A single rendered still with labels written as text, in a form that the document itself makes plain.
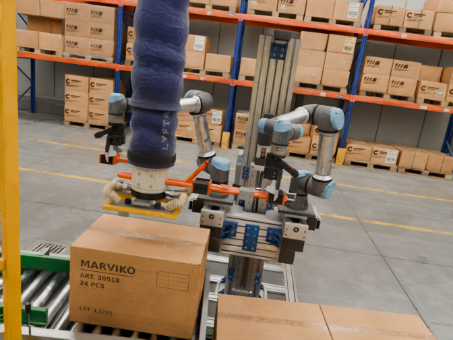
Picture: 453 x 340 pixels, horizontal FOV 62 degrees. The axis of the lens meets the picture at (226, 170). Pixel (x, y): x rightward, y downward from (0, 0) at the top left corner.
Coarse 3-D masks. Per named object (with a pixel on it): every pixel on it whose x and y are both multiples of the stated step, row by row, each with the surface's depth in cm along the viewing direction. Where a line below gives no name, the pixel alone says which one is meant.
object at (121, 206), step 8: (120, 200) 176; (128, 200) 172; (104, 208) 170; (112, 208) 170; (120, 208) 169; (128, 208) 169; (136, 208) 170; (144, 208) 170; (152, 208) 171; (160, 208) 173; (176, 208) 176; (152, 216) 169; (160, 216) 169; (168, 216) 168; (176, 216) 168
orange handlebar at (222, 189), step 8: (120, 160) 205; (120, 176) 178; (128, 176) 177; (168, 184) 177; (176, 184) 176; (184, 184) 176; (224, 192) 176; (232, 192) 175; (256, 192) 178; (264, 192) 178
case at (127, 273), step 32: (96, 224) 195; (128, 224) 200; (160, 224) 205; (96, 256) 171; (128, 256) 170; (160, 256) 171; (192, 256) 175; (96, 288) 175; (128, 288) 174; (160, 288) 173; (192, 288) 172; (96, 320) 180; (128, 320) 179; (160, 320) 177; (192, 320) 176
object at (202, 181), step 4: (196, 180) 180; (200, 180) 181; (204, 180) 182; (208, 180) 182; (192, 184) 175; (196, 184) 174; (200, 184) 173; (204, 184) 173; (208, 184) 174; (192, 188) 175; (196, 188) 175; (200, 188) 175; (204, 188) 175; (208, 188) 174; (192, 192) 176; (196, 192) 175; (200, 192) 174; (204, 192) 174; (208, 192) 175
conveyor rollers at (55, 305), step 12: (24, 276) 212; (48, 276) 219; (60, 276) 216; (36, 288) 205; (48, 288) 203; (0, 300) 189; (24, 300) 193; (36, 300) 192; (60, 300) 196; (48, 312) 185; (24, 324) 177; (48, 324) 181; (60, 324) 178; (84, 324) 181; (120, 336) 177; (132, 336) 177; (156, 336) 179
